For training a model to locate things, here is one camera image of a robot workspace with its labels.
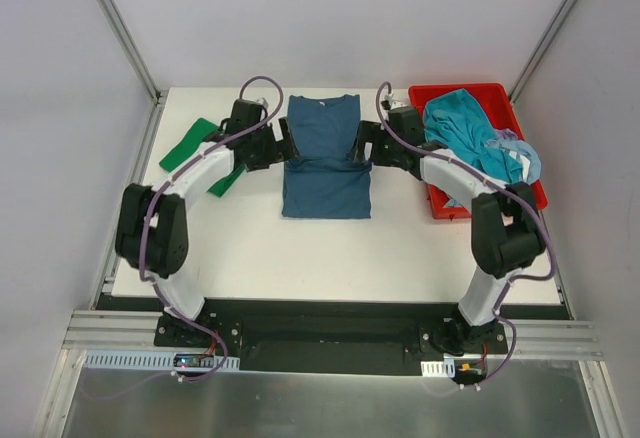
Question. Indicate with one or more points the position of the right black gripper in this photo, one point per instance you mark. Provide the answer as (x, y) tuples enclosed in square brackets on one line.
[(375, 144)]

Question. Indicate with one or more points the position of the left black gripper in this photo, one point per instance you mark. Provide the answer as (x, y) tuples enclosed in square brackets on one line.
[(275, 143)]

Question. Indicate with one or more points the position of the dark blue t-shirt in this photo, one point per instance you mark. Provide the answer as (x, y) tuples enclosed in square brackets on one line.
[(323, 182)]

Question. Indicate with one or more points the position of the green t-shirt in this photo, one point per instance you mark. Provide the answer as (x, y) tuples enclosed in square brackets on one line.
[(187, 146)]

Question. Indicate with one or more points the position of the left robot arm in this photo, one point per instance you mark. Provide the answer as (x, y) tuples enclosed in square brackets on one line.
[(152, 232)]

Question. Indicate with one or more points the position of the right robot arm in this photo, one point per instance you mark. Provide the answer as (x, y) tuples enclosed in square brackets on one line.
[(505, 236)]

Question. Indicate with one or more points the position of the teal t-shirt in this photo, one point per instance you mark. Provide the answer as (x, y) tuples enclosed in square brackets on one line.
[(457, 120)]

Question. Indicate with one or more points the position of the red plastic bin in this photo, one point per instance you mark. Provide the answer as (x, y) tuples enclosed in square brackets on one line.
[(493, 99)]

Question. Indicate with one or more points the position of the light blue t-shirt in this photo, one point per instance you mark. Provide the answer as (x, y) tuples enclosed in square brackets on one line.
[(524, 163)]

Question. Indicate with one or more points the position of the left aluminium frame post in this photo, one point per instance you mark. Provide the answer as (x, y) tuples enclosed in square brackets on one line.
[(130, 49)]

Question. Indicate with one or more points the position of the aluminium frame post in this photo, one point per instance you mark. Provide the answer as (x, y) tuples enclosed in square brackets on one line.
[(542, 47), (130, 49)]

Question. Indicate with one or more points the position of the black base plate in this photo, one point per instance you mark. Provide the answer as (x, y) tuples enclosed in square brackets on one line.
[(345, 358)]

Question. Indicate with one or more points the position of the right white cable duct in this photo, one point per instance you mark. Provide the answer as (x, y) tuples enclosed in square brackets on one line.
[(438, 369)]

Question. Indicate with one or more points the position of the white cable duct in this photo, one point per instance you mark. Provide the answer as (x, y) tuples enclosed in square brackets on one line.
[(438, 369), (159, 361)]

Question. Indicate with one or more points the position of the left white cable duct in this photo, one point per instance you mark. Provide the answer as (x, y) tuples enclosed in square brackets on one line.
[(159, 361)]

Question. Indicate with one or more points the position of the right aluminium frame post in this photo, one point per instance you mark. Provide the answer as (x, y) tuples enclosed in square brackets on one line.
[(542, 47)]

